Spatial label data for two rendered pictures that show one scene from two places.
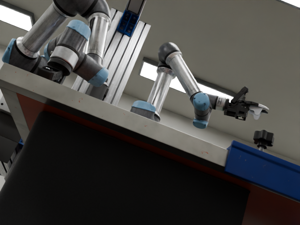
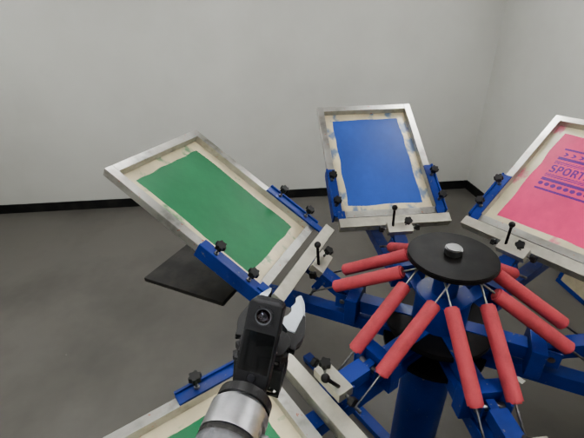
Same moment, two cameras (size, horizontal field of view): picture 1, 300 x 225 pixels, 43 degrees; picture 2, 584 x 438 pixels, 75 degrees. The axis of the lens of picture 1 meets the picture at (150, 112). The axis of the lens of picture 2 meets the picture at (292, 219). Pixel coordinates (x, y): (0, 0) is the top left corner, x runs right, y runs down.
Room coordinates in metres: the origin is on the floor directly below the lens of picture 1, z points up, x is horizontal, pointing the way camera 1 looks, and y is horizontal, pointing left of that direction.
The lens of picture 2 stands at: (1.66, -0.04, 2.10)
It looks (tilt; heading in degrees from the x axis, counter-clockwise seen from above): 29 degrees down; 267
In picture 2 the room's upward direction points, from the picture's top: 1 degrees counter-clockwise
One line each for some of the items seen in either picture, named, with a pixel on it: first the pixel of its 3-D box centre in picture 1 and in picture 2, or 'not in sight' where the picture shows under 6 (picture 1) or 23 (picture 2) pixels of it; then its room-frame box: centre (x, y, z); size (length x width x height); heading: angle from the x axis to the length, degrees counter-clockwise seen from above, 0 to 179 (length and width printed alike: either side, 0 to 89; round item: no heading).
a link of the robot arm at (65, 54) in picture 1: (62, 59); not in sight; (1.00, 0.30, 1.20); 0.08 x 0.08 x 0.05
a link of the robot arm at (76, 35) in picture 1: (73, 39); not in sight; (1.01, 0.30, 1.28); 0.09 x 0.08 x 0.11; 32
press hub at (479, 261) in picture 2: not in sight; (425, 376); (1.02, -1.13, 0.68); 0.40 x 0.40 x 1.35
